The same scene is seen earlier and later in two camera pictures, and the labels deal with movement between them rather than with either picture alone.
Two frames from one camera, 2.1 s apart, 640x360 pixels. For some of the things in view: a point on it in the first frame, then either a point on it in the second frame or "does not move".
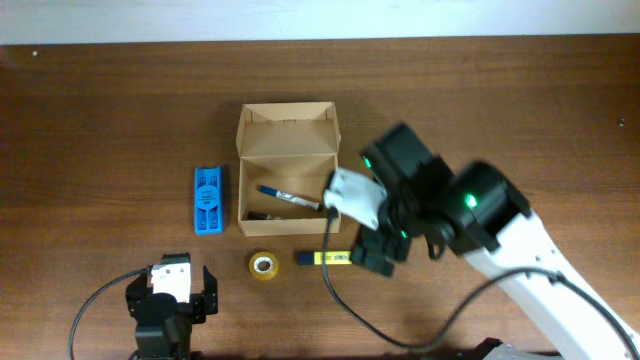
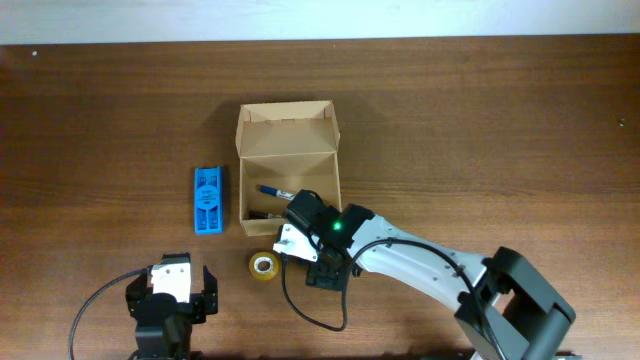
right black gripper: (393, 245) to (324, 274)
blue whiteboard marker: (289, 197) does not move
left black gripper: (207, 303) does not move
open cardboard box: (289, 147) does not move
